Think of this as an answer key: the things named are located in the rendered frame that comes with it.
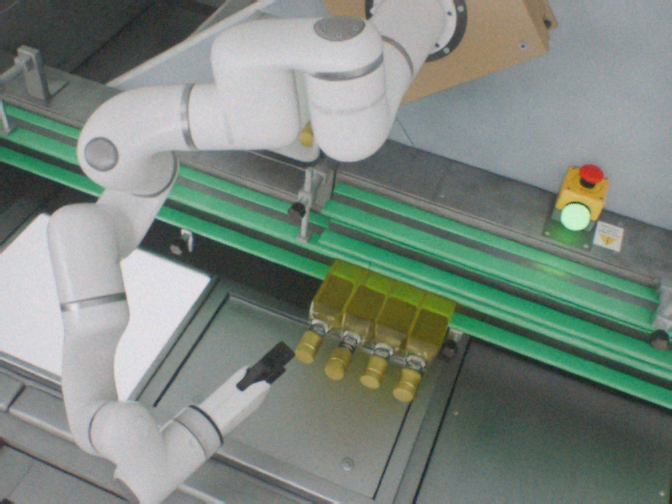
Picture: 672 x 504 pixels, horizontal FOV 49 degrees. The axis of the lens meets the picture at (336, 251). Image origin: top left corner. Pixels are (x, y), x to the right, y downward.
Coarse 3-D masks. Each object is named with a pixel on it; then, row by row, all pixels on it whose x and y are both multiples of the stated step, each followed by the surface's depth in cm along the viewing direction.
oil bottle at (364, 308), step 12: (372, 276) 131; (384, 276) 131; (360, 288) 129; (372, 288) 129; (384, 288) 129; (360, 300) 127; (372, 300) 127; (384, 300) 128; (348, 312) 125; (360, 312) 125; (372, 312) 126; (348, 324) 124; (360, 324) 124; (372, 324) 124; (360, 336) 124
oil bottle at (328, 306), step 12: (336, 264) 132; (348, 264) 133; (336, 276) 131; (348, 276) 131; (360, 276) 132; (324, 288) 128; (336, 288) 129; (348, 288) 129; (324, 300) 127; (336, 300) 127; (348, 300) 128; (312, 312) 126; (324, 312) 125; (336, 312) 125; (324, 324) 125; (336, 324) 126
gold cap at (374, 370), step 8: (368, 360) 122; (376, 360) 120; (384, 360) 121; (368, 368) 120; (376, 368) 119; (384, 368) 120; (368, 376) 119; (376, 376) 119; (368, 384) 120; (376, 384) 119
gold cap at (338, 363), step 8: (336, 352) 121; (344, 352) 121; (328, 360) 120; (336, 360) 119; (344, 360) 120; (352, 360) 122; (328, 368) 119; (336, 368) 119; (344, 368) 119; (328, 376) 120; (336, 376) 120
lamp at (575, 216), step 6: (570, 204) 122; (576, 204) 121; (582, 204) 121; (564, 210) 122; (570, 210) 121; (576, 210) 120; (582, 210) 120; (588, 210) 121; (564, 216) 121; (570, 216) 121; (576, 216) 120; (582, 216) 120; (588, 216) 121; (564, 222) 122; (570, 222) 121; (576, 222) 121; (582, 222) 121; (588, 222) 121; (570, 228) 122; (576, 228) 122
